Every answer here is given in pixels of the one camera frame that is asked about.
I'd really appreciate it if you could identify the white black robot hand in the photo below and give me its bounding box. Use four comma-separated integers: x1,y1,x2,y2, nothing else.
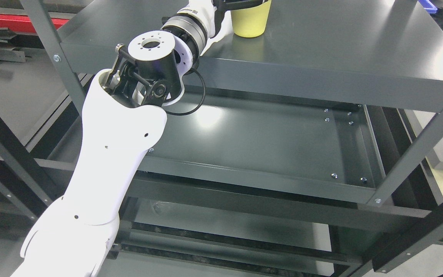
177,0,267,52

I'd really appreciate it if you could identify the yellow plastic cup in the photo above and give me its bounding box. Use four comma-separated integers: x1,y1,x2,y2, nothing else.
231,0,272,38

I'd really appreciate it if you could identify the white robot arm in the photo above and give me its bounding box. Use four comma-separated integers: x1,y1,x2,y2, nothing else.
12,13,207,277

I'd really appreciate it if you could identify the dark metal shelf rack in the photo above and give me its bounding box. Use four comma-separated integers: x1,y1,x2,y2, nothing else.
0,0,443,277

